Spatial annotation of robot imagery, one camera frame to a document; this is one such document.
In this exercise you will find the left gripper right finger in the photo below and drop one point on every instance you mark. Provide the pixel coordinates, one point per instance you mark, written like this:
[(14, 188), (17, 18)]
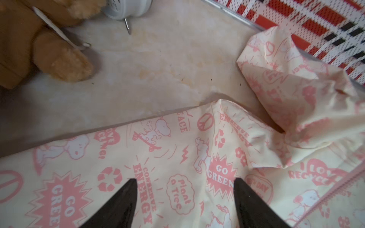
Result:
[(252, 211)]

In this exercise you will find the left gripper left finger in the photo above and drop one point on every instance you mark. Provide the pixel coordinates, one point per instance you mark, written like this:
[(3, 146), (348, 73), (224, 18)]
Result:
[(119, 211)]

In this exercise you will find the cream pink printed jacket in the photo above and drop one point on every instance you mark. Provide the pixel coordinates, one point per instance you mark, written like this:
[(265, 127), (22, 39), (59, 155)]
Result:
[(179, 170)]

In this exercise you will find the brown teddy bear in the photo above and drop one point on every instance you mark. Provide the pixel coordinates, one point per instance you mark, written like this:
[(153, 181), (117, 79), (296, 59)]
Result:
[(32, 38)]

